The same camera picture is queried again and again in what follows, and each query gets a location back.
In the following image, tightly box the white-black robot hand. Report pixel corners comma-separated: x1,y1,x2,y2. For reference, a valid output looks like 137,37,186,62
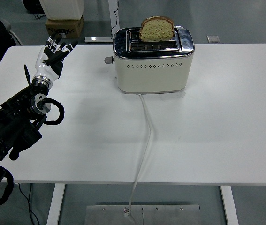
32,33,79,82

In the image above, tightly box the cream and chrome toaster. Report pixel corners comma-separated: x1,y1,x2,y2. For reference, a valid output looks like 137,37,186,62
104,25,196,95

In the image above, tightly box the brown cardboard box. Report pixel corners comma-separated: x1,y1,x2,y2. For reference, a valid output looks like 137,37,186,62
45,15,84,39

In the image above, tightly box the black office chair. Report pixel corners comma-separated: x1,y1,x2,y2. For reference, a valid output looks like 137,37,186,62
0,0,23,60

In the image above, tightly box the white box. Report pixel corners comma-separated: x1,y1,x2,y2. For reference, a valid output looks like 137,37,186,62
38,0,85,20

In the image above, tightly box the black case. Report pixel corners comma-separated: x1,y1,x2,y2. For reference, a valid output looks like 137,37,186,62
22,0,45,14

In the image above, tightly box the brown bread slice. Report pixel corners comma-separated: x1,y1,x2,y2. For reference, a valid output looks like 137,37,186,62
139,15,175,42

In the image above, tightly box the white table leg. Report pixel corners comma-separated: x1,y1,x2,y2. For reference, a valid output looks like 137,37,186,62
219,185,239,225
46,183,66,225

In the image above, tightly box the grey metal plate with screws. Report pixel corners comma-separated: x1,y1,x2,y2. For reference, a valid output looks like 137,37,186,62
85,204,201,225

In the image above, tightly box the black hanging cable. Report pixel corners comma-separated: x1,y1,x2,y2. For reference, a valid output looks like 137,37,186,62
110,0,121,39

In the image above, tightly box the white toaster power cord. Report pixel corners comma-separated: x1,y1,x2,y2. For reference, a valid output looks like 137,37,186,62
122,93,156,225

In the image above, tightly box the black cable under table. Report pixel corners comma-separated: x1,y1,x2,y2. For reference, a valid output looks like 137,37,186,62
17,182,41,225

